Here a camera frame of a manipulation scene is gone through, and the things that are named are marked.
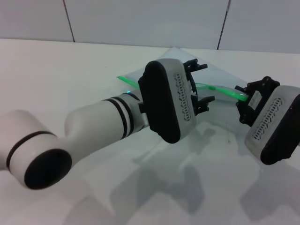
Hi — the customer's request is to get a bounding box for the thin dark hanging cable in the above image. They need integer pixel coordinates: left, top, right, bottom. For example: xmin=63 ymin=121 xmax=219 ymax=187
xmin=216 ymin=0 xmax=233 ymax=51

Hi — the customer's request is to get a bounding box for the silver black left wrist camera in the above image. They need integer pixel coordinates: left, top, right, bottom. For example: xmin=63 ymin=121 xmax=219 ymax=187
xmin=137 ymin=58 xmax=198 ymax=145

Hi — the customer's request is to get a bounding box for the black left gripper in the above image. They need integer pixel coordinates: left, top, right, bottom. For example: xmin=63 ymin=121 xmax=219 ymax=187
xmin=183 ymin=58 xmax=216 ymax=116

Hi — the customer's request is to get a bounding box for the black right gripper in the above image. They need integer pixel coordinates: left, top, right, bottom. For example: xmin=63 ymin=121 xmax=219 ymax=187
xmin=234 ymin=75 xmax=281 ymax=127

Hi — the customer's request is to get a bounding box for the translucent green-edged document bag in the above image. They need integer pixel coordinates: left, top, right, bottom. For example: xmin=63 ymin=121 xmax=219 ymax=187
xmin=116 ymin=46 xmax=249 ymax=104

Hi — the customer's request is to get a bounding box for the thin reddish hanging cable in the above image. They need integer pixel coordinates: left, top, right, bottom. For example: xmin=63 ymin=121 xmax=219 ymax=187
xmin=62 ymin=0 xmax=76 ymax=43

